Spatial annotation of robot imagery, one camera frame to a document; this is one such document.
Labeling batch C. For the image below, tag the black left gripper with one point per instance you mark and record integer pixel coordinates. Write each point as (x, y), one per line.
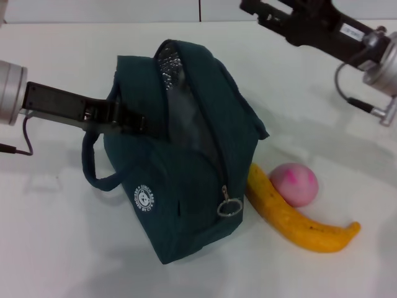
(52, 101)

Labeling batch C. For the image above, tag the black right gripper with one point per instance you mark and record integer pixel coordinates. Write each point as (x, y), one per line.
(325, 34)

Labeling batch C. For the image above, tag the dark teal lunch bag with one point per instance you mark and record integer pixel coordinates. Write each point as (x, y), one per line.
(192, 186)

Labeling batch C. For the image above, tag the yellow banana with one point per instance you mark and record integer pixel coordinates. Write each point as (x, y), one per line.
(279, 214)

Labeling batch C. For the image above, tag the pink peach bun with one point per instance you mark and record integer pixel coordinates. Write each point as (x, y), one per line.
(294, 186)

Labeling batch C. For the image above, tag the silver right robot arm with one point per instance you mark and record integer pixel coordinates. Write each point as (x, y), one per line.
(387, 68)

